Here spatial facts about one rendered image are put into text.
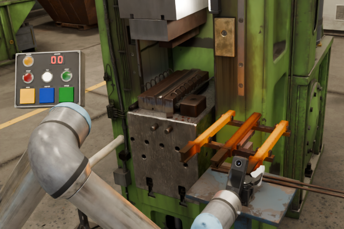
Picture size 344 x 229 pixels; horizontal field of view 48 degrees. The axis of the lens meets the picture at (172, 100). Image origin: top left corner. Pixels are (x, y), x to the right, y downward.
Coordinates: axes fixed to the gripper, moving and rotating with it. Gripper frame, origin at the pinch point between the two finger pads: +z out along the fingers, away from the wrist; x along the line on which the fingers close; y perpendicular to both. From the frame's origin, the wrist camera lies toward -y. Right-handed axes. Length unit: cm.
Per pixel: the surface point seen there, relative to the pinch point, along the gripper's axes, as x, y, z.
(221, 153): -11.4, -1.7, -1.1
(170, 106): -53, 1, 31
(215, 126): -23.2, -0.7, 18.6
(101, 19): -100, -36, 43
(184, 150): -24.2, -1.8, -5.0
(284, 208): 7.6, 26.5, 14.6
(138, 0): -65, -48, 31
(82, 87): -99, -6, 20
